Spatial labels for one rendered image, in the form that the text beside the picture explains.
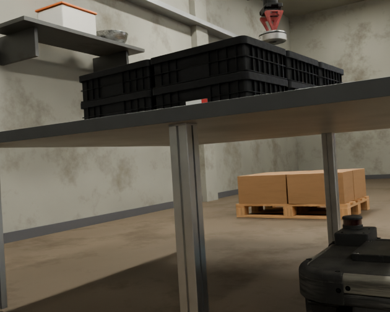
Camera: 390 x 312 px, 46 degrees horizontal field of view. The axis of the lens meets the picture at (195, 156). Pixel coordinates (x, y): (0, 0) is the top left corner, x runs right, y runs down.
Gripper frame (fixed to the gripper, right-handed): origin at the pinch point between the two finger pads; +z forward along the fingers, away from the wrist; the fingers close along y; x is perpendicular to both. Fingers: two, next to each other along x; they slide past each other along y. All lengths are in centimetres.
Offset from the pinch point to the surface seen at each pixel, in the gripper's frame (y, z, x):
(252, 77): 29.7, 23.2, -16.3
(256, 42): 26.9, 11.6, -13.5
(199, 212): 40, 63, -37
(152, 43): -372, -102, -33
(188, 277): 42, 81, -41
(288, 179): -220, 64, 74
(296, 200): -217, 83, 78
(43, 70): -245, -43, -135
